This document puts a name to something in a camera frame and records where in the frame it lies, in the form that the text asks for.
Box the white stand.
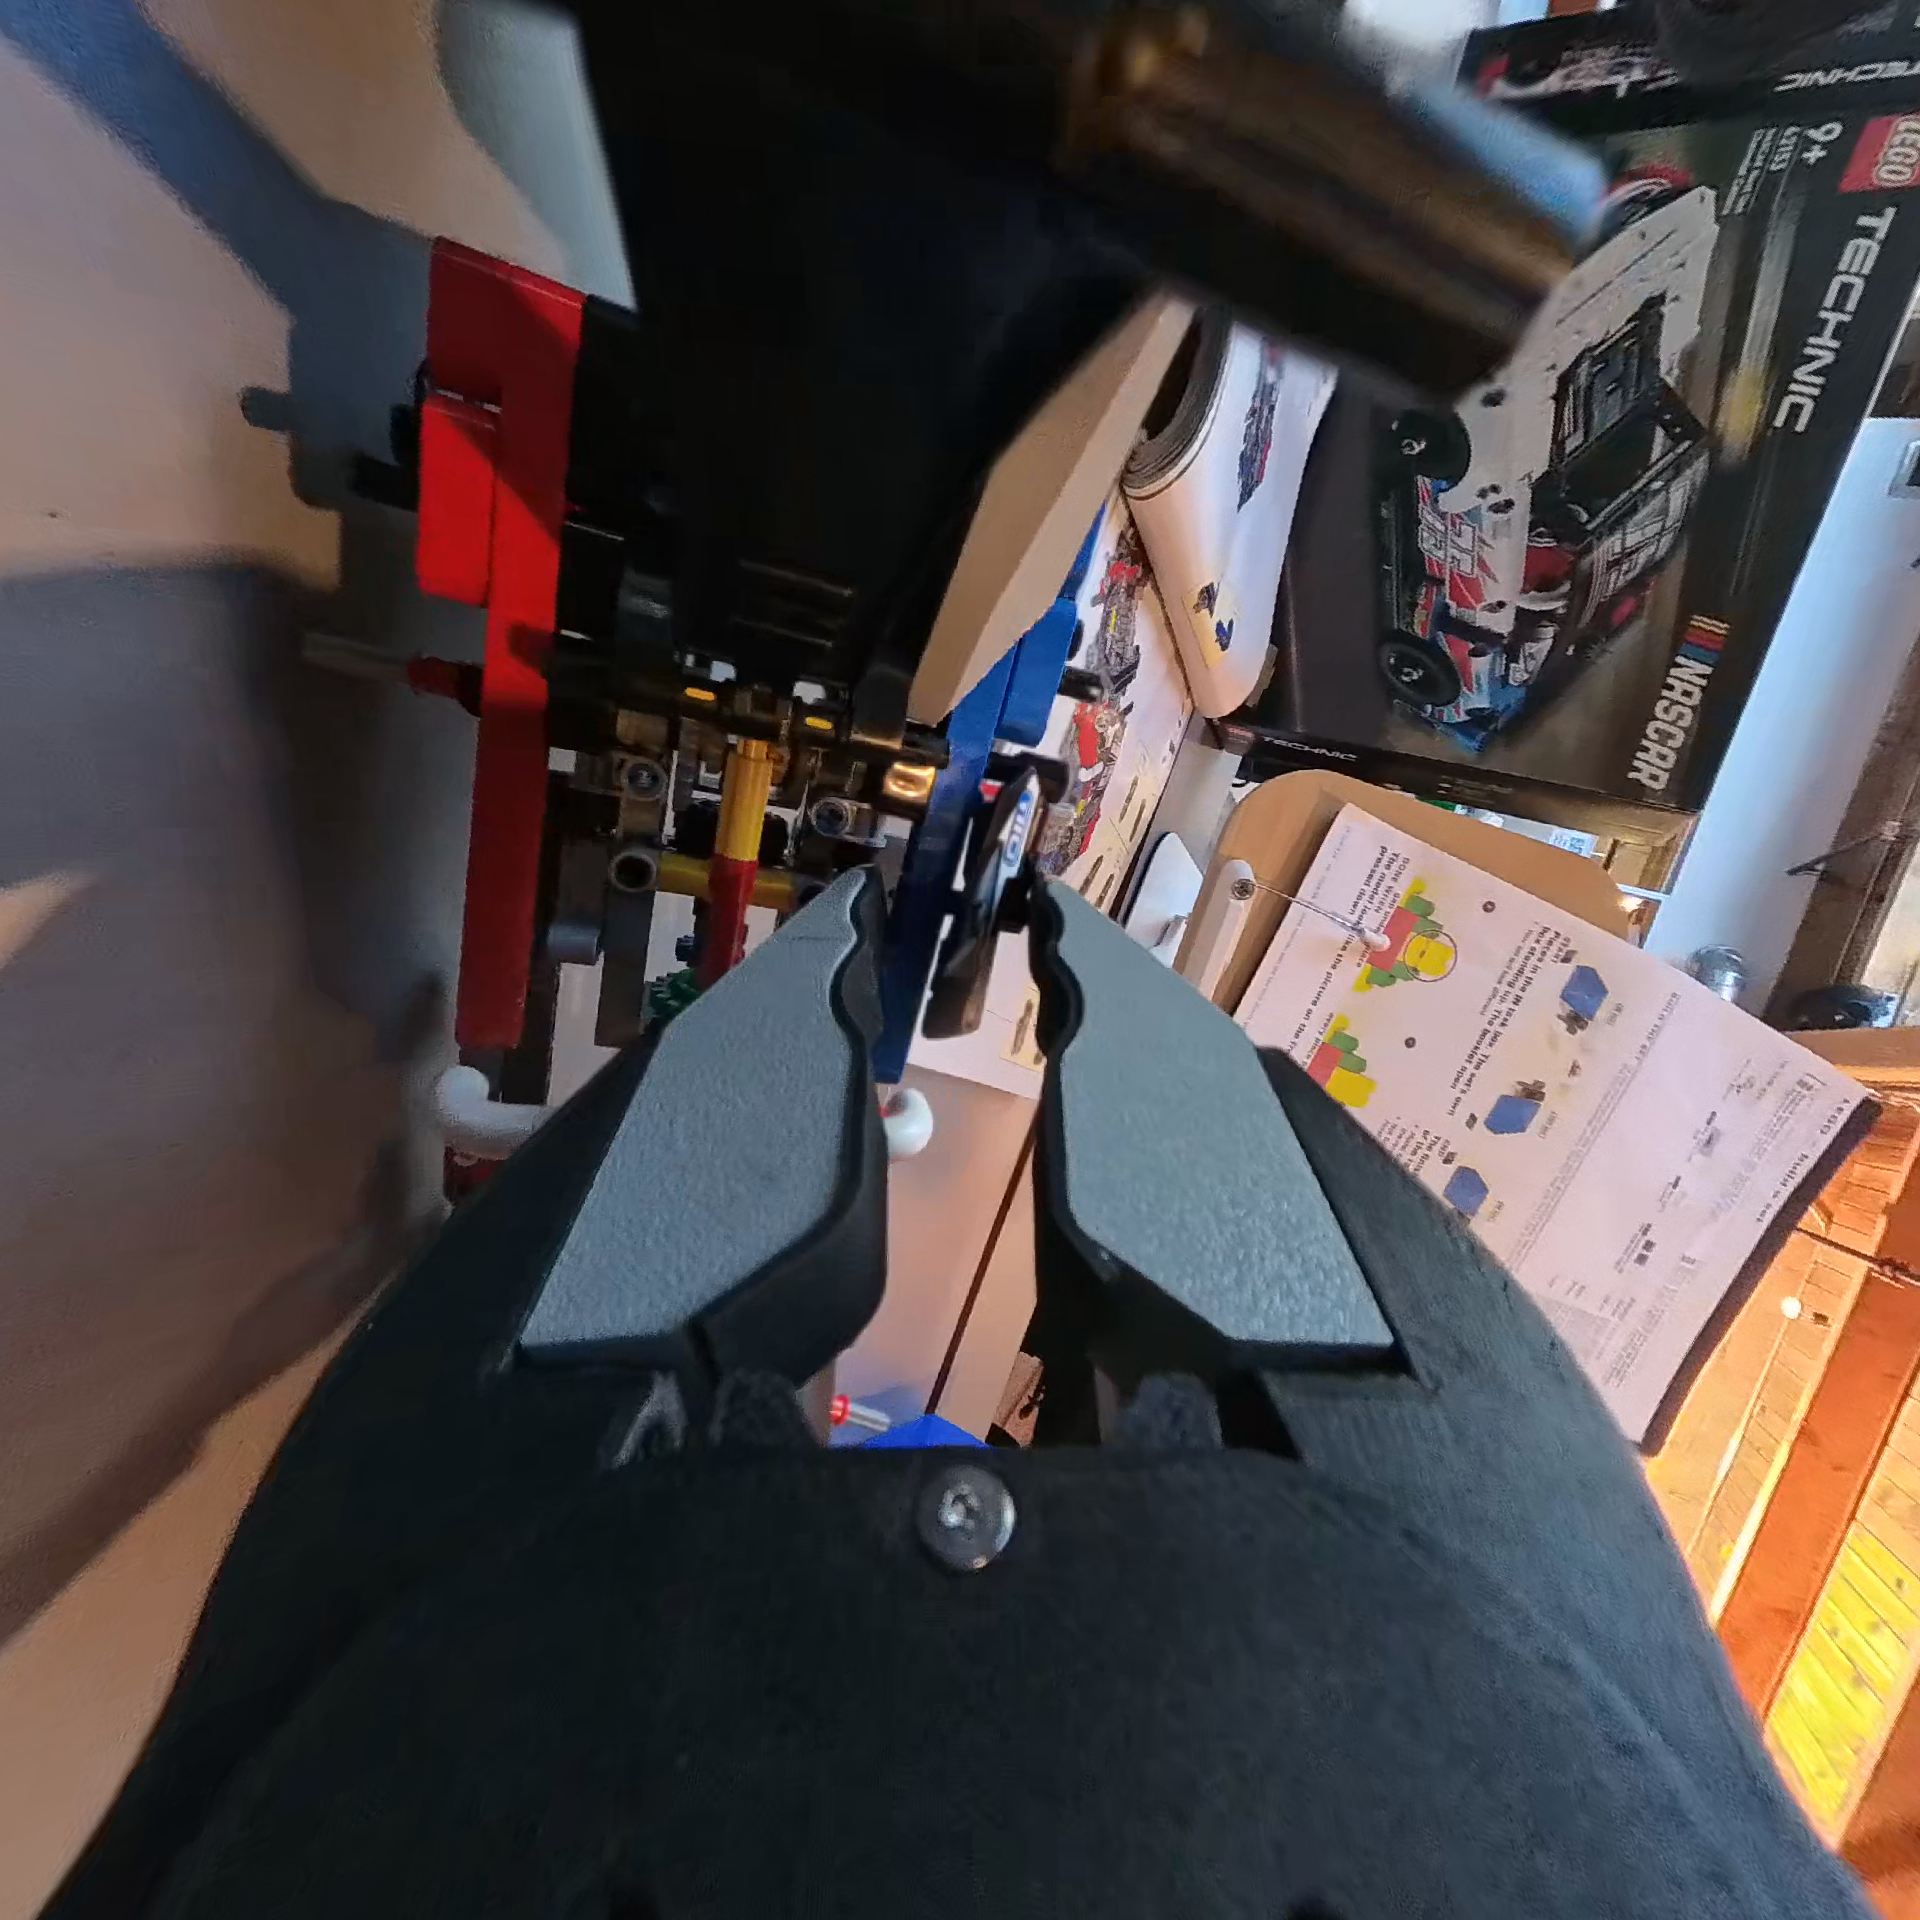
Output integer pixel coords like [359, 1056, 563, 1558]
[1111, 831, 1260, 976]

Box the toy brick car model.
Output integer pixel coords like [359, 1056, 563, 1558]
[240, 238, 1120, 1201]

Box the wooden document board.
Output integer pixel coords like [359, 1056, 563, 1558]
[1178, 767, 1659, 1050]

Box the wooden slatted panel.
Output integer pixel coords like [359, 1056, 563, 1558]
[1642, 1018, 1920, 1884]

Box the open instruction booklet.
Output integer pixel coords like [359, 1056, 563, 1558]
[900, 322, 1340, 1103]

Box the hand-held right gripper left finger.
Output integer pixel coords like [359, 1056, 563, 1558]
[515, 863, 894, 1385]

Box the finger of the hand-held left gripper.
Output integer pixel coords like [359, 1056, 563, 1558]
[903, 292, 1205, 724]
[439, 0, 642, 312]

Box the person's left hand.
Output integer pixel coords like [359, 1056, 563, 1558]
[1067, 0, 1524, 396]

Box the printed instruction sheet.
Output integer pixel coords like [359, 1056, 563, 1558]
[1237, 801, 1880, 1453]

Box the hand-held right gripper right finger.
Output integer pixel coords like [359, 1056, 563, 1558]
[1024, 877, 1400, 1376]

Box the black stickered brick piece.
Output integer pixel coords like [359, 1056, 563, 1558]
[919, 760, 1056, 1039]

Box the black toy box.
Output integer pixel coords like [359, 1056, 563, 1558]
[1462, 0, 1920, 140]

